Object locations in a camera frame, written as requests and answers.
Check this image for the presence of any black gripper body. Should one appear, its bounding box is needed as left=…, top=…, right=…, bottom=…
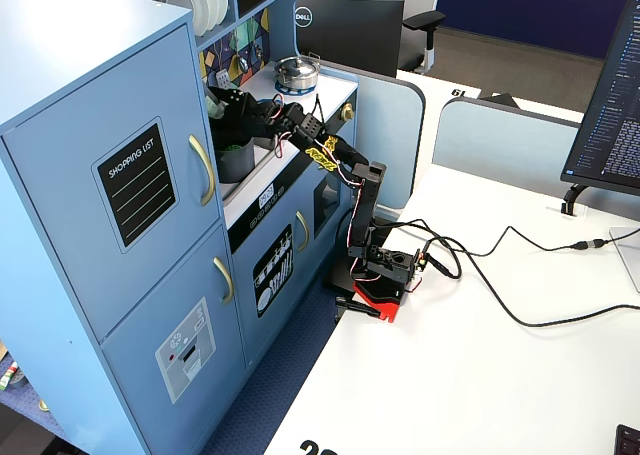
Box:
left=238, top=94, right=287, bottom=139

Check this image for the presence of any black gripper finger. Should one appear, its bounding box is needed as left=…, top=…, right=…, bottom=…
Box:
left=208, top=87, right=247, bottom=117
left=225, top=116, right=261, bottom=142

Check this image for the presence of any black and red robot base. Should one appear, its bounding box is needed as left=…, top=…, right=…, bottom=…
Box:
left=324, top=244, right=426, bottom=324

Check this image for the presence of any steel slotted spatula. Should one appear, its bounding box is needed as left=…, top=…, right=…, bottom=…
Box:
left=216, top=49, right=232, bottom=89

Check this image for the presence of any gray plastic pot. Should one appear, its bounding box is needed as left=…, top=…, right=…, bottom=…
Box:
left=213, top=135, right=257, bottom=185

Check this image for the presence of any steel pot with lid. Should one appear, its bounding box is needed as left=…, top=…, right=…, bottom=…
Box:
left=273, top=54, right=322, bottom=92

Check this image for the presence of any blue oven door with window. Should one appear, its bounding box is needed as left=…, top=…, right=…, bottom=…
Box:
left=307, top=124, right=359, bottom=256

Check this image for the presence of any black Dell monitor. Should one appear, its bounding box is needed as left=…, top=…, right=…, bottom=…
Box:
left=294, top=0, right=405, bottom=79

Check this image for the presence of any light blue desk partition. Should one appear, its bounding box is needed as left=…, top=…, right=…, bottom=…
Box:
left=319, top=59, right=427, bottom=212
left=432, top=97, right=601, bottom=202

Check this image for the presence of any blue dishwasher door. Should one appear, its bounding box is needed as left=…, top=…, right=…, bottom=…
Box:
left=230, top=164, right=314, bottom=371

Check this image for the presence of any blue wooden toy kitchen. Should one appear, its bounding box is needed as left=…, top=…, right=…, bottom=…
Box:
left=0, top=0, right=360, bottom=455

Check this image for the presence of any black office chair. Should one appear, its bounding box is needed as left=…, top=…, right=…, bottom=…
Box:
left=319, top=0, right=446, bottom=74

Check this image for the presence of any blue fridge door with chalkboard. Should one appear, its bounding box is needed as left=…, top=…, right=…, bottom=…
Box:
left=2, top=24, right=222, bottom=341

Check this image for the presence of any black table clamp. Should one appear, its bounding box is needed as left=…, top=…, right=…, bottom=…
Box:
left=334, top=296, right=382, bottom=322

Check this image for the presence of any blue fridge door with dispenser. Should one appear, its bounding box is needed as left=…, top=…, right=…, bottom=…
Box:
left=99, top=224, right=249, bottom=455

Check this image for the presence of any computer monitor showing code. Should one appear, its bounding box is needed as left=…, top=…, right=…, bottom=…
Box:
left=559, top=0, right=640, bottom=216

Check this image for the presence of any black keyboard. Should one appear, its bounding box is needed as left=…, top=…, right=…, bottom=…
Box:
left=614, top=423, right=640, bottom=455

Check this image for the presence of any gold fridge door handle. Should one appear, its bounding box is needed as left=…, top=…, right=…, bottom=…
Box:
left=213, top=257, right=235, bottom=305
left=188, top=134, right=217, bottom=207

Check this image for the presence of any gold dishwasher handle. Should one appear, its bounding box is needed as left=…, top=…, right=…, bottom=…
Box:
left=294, top=210, right=311, bottom=253

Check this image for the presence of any black USB cable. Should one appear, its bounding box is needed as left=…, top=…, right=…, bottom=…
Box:
left=394, top=218, right=612, bottom=276

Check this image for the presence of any black power cable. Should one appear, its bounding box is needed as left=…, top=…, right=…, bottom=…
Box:
left=389, top=219, right=640, bottom=329

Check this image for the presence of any monitor stand base plate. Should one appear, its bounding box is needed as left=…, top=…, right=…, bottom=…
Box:
left=608, top=224, right=640, bottom=294

